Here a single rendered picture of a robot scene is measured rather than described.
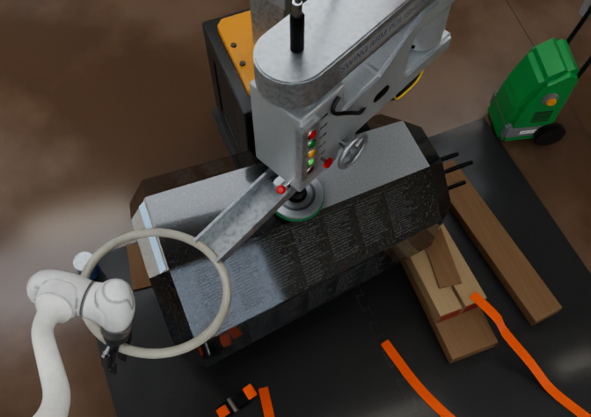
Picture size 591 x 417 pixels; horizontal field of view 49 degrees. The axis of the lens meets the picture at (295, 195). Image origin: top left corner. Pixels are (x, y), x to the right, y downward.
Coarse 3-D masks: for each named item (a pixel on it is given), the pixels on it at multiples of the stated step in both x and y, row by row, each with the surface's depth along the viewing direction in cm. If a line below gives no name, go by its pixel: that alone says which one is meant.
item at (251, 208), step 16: (256, 192) 235; (272, 192) 235; (288, 192) 230; (240, 208) 233; (256, 208) 233; (272, 208) 228; (208, 224) 226; (224, 224) 230; (240, 224) 230; (256, 224) 226; (208, 240) 228; (224, 240) 228; (240, 240) 224; (224, 256) 222
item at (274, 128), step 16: (256, 96) 198; (336, 96) 196; (256, 112) 206; (272, 112) 197; (288, 112) 191; (304, 112) 190; (320, 112) 194; (256, 128) 214; (272, 128) 205; (288, 128) 197; (336, 128) 212; (256, 144) 223; (272, 144) 214; (288, 144) 204; (320, 144) 211; (336, 144) 222; (272, 160) 223; (288, 160) 212; (320, 160) 220; (288, 176) 221
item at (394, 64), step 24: (408, 24) 212; (384, 48) 215; (408, 48) 220; (432, 48) 242; (360, 72) 217; (384, 72) 217; (408, 72) 238; (360, 96) 214; (384, 96) 231; (360, 120) 227
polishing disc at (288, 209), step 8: (280, 184) 257; (312, 184) 257; (320, 184) 257; (312, 192) 255; (320, 192) 255; (304, 200) 253; (312, 200) 253; (320, 200) 253; (280, 208) 251; (288, 208) 251; (296, 208) 251; (304, 208) 251; (312, 208) 251; (288, 216) 250; (296, 216) 250; (304, 216) 250
